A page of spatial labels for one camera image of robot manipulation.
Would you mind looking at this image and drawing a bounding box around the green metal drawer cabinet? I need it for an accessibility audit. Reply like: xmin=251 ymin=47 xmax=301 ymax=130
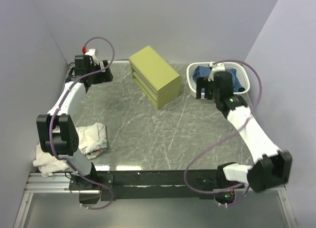
xmin=129 ymin=46 xmax=181 ymax=109

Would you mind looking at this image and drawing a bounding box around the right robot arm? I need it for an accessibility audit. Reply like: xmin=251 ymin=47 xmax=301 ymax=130
xmin=196 ymin=72 xmax=292 ymax=192

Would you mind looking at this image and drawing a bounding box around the white cloth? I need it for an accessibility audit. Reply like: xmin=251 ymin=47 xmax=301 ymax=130
xmin=33 ymin=123 xmax=108 ymax=178

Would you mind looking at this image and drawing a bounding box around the blue checkered cloth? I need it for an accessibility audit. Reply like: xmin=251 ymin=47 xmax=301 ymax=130
xmin=192 ymin=66 xmax=245 ymax=92

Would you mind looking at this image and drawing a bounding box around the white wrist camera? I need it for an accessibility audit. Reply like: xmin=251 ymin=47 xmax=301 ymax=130
xmin=82 ymin=46 xmax=99 ymax=65
xmin=208 ymin=62 xmax=226 ymax=81

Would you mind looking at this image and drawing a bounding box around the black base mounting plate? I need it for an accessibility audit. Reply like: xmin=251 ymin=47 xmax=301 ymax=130
xmin=69 ymin=170 xmax=213 ymax=204

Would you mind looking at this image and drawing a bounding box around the white plastic basket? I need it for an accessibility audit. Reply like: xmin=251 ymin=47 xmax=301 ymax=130
xmin=186 ymin=62 xmax=250 ymax=98

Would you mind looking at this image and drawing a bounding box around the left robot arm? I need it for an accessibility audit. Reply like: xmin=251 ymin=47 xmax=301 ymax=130
xmin=36 ymin=52 xmax=113 ymax=190

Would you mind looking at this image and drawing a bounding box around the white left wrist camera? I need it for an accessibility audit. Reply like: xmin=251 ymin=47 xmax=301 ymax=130
xmin=82 ymin=46 xmax=99 ymax=65

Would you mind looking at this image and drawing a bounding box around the aluminium frame rail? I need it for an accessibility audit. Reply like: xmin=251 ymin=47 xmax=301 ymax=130
xmin=23 ymin=170 xmax=287 ymax=194

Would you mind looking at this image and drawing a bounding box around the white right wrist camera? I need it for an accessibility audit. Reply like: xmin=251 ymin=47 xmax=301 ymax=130
xmin=208 ymin=62 xmax=226 ymax=81

